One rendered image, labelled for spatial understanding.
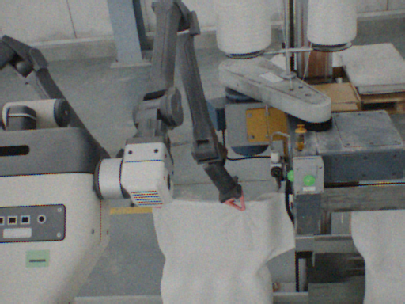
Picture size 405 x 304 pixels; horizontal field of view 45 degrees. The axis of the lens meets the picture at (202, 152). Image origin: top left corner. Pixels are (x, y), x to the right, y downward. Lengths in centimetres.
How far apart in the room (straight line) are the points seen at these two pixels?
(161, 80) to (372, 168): 60
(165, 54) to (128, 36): 501
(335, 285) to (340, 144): 92
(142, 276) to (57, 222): 196
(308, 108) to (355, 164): 20
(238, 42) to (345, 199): 59
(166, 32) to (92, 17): 551
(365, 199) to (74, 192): 93
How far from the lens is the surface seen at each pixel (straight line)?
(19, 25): 720
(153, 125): 111
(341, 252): 204
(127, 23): 623
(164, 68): 124
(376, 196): 163
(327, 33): 149
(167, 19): 136
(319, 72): 176
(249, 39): 146
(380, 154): 136
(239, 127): 171
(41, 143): 110
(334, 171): 136
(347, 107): 157
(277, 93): 148
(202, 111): 145
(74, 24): 691
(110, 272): 308
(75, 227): 105
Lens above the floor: 200
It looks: 29 degrees down
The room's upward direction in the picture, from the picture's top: 7 degrees counter-clockwise
